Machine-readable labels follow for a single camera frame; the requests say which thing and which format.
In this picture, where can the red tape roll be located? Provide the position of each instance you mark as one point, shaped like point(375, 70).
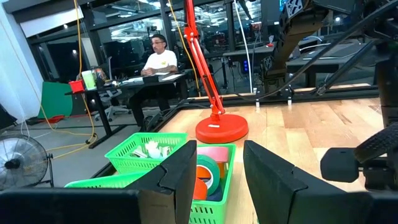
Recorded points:
point(200, 189)

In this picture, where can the person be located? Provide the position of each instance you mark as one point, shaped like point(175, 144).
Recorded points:
point(160, 60)

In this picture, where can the red cloth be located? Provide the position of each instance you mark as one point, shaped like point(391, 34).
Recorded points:
point(49, 119)

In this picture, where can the green plastic basket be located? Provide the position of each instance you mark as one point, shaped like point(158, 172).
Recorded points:
point(211, 211)
point(109, 181)
point(124, 161)

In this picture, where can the grey floor fan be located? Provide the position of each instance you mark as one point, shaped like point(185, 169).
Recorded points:
point(18, 161)

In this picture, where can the black case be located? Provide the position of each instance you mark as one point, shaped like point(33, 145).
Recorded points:
point(6, 118)

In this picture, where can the red box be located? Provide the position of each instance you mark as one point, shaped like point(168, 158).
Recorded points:
point(76, 86)

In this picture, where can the black desk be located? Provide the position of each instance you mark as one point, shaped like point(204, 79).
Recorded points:
point(326, 62)
point(136, 84)
point(248, 51)

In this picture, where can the green tape roll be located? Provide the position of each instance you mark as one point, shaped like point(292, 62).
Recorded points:
point(214, 174)

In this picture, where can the purple tape roll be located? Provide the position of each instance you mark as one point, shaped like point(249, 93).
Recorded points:
point(216, 195)

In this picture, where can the pink tape roll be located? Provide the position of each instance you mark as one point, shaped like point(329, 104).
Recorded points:
point(214, 154)

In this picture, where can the green board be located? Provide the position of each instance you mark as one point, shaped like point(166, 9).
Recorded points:
point(56, 101)

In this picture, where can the grey office chair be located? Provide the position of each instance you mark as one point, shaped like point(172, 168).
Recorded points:
point(109, 93)

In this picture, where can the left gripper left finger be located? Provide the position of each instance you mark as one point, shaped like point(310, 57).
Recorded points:
point(174, 186)

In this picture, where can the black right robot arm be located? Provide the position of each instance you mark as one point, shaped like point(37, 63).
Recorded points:
point(292, 40)

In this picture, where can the orange tape roll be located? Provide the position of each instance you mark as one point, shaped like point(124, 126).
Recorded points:
point(202, 172)

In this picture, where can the green cup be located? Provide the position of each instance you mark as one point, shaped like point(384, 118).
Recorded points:
point(88, 80)

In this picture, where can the black box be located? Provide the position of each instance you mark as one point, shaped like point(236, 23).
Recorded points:
point(150, 78)

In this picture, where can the white paper sheet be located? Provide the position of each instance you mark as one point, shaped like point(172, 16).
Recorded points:
point(172, 76)

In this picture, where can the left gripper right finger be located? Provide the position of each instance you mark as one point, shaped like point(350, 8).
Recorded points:
point(267, 186)

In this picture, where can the red desk lamp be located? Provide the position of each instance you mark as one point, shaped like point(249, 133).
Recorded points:
point(222, 129)

